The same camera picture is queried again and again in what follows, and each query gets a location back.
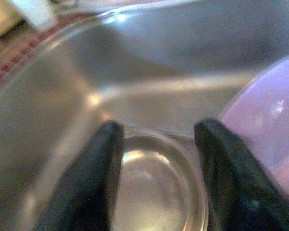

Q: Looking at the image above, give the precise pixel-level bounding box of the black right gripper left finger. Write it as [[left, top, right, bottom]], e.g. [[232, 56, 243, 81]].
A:
[[36, 119, 125, 231]]

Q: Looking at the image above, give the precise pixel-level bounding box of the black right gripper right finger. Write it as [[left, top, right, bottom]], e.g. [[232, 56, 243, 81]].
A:
[[194, 117, 289, 231]]

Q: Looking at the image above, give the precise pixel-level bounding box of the round steel plate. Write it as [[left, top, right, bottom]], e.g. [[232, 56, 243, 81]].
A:
[[109, 133, 209, 231]]

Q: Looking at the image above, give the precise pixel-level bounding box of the purple plastic bowl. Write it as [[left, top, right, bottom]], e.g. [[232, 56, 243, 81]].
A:
[[219, 54, 289, 200]]

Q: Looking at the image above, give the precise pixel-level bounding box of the steel kitchen sink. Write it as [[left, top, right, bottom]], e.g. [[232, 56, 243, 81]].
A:
[[0, 0, 289, 231]]

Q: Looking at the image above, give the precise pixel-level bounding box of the white bottle green cap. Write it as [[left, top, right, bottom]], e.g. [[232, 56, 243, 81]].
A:
[[20, 0, 60, 31]]

